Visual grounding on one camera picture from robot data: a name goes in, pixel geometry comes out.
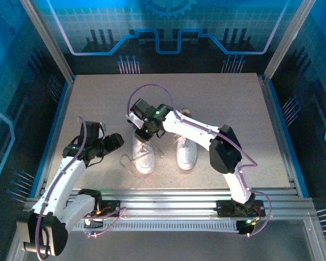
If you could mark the white shoelace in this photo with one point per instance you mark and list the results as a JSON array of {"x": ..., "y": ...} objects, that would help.
[
  {"x": 143, "y": 149},
  {"x": 182, "y": 142}
]

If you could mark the white sneaker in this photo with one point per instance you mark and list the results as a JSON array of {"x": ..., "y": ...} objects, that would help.
[
  {"x": 145, "y": 163},
  {"x": 186, "y": 157}
]

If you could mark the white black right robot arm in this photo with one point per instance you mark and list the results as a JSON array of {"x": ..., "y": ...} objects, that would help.
[{"x": 190, "y": 127}]

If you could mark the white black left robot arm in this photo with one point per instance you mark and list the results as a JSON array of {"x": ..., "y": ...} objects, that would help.
[{"x": 62, "y": 179}]

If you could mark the black controller box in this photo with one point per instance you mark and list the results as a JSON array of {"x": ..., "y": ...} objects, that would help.
[
  {"x": 93, "y": 224},
  {"x": 244, "y": 227}
]

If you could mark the aluminium side rail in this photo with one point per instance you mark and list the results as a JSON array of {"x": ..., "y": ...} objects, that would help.
[
  {"x": 277, "y": 122},
  {"x": 62, "y": 108}
]

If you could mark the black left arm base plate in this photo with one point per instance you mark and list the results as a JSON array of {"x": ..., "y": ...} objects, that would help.
[{"x": 112, "y": 205}]

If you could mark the aluminium front rail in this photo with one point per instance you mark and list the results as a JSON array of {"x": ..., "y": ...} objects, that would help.
[{"x": 165, "y": 204}]

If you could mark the aluminium corner post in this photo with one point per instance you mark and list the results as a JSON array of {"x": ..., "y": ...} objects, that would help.
[
  {"x": 49, "y": 43},
  {"x": 288, "y": 40}
]

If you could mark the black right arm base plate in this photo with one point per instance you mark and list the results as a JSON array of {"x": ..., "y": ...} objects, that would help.
[{"x": 225, "y": 208}]

